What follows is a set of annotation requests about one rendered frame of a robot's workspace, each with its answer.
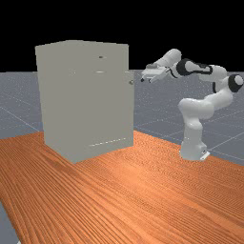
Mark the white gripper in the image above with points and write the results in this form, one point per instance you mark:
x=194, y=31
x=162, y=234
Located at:
x=153, y=73

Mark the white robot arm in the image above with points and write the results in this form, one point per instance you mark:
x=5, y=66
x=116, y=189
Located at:
x=194, y=109

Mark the pale grey cabinet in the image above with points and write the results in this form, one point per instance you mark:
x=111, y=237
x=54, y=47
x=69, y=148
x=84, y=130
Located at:
x=85, y=101

